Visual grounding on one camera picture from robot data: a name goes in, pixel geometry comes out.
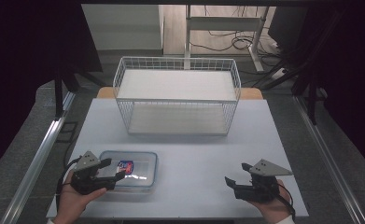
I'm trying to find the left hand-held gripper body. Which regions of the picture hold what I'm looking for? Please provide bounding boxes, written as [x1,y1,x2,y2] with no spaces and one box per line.
[70,150,116,196]

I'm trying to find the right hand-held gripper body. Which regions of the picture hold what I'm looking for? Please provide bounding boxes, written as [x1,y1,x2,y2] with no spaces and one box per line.
[233,158,293,204]

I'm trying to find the clear plastic box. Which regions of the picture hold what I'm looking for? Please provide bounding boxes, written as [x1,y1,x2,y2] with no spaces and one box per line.
[96,150,159,194]

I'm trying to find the person's right hand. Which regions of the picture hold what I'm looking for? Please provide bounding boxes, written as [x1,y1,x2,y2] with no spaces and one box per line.
[248,179,293,222]

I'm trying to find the person's left hand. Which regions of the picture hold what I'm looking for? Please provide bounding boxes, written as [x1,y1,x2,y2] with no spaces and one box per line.
[52,169,108,224]

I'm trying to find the black stand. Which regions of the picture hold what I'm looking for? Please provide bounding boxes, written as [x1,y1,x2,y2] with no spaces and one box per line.
[53,60,80,121]

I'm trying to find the white power strip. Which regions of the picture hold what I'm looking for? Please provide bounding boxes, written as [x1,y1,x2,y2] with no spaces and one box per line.
[269,67,289,81]

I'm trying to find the black curtain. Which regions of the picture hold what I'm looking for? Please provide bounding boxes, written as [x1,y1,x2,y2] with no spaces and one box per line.
[0,0,104,181]
[266,0,365,178]

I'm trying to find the white cabinet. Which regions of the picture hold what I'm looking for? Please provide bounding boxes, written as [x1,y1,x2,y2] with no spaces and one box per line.
[81,4,166,52]

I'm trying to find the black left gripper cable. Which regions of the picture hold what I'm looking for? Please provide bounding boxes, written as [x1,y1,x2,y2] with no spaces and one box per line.
[55,156,82,213]

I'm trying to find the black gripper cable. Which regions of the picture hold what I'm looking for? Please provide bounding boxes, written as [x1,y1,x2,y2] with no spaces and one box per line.
[55,156,82,213]
[265,181,297,222]

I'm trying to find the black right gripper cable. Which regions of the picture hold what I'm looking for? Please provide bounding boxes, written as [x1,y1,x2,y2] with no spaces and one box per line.
[265,181,297,222]

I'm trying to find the black floor bracket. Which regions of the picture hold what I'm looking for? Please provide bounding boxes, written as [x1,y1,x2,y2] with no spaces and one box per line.
[56,120,78,145]

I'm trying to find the aluminium rail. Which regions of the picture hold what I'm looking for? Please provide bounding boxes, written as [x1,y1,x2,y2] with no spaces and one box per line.
[292,95,365,224]
[0,91,76,224]

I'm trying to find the white wire shelf rack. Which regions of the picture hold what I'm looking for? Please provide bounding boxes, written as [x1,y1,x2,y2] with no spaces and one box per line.
[112,56,243,136]

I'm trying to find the black floor cables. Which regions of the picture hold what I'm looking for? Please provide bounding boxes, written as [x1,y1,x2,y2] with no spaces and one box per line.
[190,5,286,58]

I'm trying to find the white desk frame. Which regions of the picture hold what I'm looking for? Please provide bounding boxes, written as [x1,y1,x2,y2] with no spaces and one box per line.
[184,4,271,73]

